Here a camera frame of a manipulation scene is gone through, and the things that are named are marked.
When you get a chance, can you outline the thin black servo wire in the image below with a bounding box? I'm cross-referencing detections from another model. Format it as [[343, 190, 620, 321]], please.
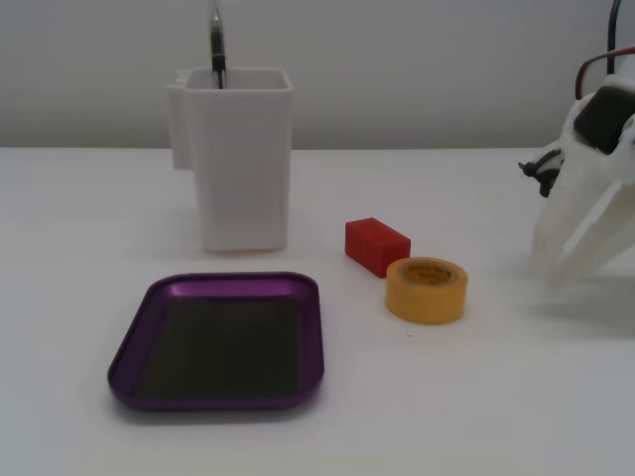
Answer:
[[606, 0, 624, 76]]

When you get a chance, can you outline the red servo wire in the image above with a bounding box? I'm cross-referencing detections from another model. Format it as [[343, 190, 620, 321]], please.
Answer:
[[573, 45, 635, 100]]

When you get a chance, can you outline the red rectangular block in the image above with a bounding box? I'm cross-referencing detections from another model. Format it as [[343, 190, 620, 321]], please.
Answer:
[[344, 216, 412, 281]]

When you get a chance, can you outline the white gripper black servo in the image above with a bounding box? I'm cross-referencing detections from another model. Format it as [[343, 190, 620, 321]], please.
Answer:
[[532, 72, 635, 290]]

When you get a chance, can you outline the black ballpoint pen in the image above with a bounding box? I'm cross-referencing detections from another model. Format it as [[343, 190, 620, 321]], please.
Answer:
[[207, 0, 229, 91]]

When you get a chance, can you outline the white plastic pen holder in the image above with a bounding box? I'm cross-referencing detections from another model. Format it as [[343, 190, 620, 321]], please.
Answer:
[[165, 66, 295, 257]]

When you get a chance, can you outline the yellow tape roll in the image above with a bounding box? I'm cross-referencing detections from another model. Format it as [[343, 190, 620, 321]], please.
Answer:
[[385, 256, 469, 326]]

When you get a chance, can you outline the purple metal tray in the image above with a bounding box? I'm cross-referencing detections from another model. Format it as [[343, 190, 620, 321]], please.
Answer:
[[106, 271, 327, 413]]

